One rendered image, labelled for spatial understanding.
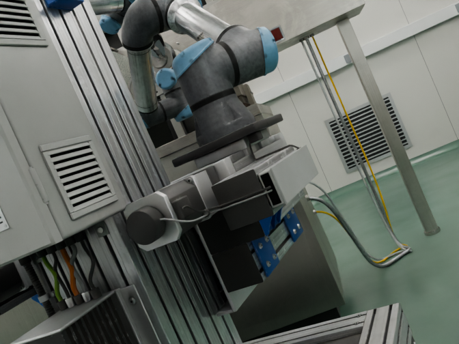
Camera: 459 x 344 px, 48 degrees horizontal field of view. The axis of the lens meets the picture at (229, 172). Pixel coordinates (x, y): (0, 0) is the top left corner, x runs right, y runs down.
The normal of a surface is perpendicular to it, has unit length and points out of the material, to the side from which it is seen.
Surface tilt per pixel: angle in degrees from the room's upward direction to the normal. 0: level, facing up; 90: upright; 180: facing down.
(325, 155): 90
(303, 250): 90
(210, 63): 88
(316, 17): 90
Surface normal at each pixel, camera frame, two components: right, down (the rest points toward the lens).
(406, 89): -0.15, 0.11
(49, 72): 0.84, -0.36
